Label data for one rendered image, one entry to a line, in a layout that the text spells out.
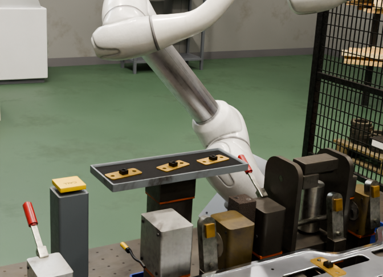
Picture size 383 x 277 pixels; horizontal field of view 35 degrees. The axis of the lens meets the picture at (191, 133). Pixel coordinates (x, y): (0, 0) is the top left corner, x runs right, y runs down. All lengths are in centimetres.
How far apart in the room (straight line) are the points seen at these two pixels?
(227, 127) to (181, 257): 85
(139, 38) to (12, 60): 595
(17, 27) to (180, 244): 638
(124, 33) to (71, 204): 54
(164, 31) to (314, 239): 69
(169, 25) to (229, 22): 821
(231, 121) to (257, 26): 814
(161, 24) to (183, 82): 34
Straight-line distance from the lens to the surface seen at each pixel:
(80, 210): 140
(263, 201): 154
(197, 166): 151
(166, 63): 194
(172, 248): 131
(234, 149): 200
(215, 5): 172
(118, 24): 173
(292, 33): 1069
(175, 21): 171
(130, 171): 145
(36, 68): 769
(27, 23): 758
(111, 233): 378
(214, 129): 210
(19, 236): 379
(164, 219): 134
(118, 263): 201
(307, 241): 163
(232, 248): 140
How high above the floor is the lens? 167
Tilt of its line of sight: 17 degrees down
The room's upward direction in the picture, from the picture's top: 3 degrees clockwise
